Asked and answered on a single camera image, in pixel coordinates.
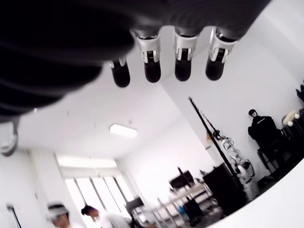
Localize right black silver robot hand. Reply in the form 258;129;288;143
0;0;274;158

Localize rectangular ceiling light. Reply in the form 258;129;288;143
109;123;138;138

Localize bright window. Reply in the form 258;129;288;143
53;154;137;214

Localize long black pole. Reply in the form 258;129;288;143
188;96;240;181

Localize person with white headset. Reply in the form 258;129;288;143
46;201;72;228

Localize person with dark hair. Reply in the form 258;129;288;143
81;205;131;228

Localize black monitor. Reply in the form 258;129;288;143
170;171;193;189

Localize metal shelving rack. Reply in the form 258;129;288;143
152;182;214;228

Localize black cabinet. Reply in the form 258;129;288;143
203;162;247;216

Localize mannequin in black jacket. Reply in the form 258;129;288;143
247;108;284;146

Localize silver humanoid robot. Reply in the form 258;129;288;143
219;135;258;202

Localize cream plush toy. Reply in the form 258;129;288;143
282;110;300;126

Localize black shelf rack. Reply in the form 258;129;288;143
257;123;304;173

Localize black folded chairs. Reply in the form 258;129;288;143
295;80;304;104

